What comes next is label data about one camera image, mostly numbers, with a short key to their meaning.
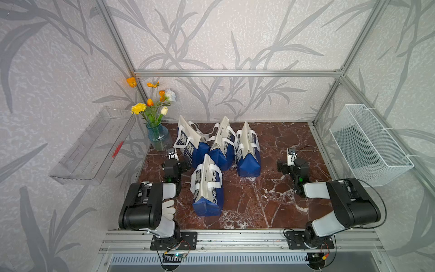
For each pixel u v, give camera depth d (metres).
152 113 0.92
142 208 0.44
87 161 0.64
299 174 0.72
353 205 0.45
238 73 0.94
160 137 0.99
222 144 0.84
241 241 0.76
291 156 0.80
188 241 0.73
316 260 0.71
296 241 0.73
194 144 0.85
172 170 0.70
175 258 0.72
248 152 0.77
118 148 0.68
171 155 0.79
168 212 0.82
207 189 0.67
